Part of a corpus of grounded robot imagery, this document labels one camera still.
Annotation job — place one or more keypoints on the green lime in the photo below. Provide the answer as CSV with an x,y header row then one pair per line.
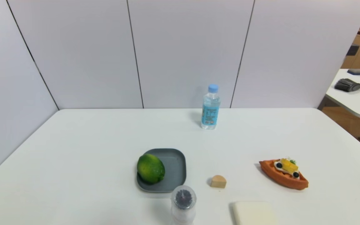
x,y
150,168

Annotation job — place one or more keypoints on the grey square dish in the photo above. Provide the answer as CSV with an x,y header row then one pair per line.
x,y
175,170

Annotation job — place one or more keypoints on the clear water bottle blue label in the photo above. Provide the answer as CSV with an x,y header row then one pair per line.
x,y
211,109

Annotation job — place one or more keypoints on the small wooden wedge block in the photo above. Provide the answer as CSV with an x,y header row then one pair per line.
x,y
218,182

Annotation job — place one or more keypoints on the clear jar dark lid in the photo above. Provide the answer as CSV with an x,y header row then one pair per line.
x,y
183,206

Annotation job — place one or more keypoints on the orange waffle boat toy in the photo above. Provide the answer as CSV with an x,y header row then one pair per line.
x,y
280,178

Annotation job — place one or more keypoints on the white foam block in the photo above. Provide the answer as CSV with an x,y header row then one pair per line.
x,y
254,215

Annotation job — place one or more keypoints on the grey bristle brush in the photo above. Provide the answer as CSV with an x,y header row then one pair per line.
x,y
348,85

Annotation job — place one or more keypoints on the white round side table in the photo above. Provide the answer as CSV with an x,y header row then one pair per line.
x,y
355,103

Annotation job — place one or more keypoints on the dark blue flat box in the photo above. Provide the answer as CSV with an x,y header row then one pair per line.
x,y
356,71

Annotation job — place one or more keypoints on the dark grey bin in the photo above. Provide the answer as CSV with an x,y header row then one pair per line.
x,y
353,50

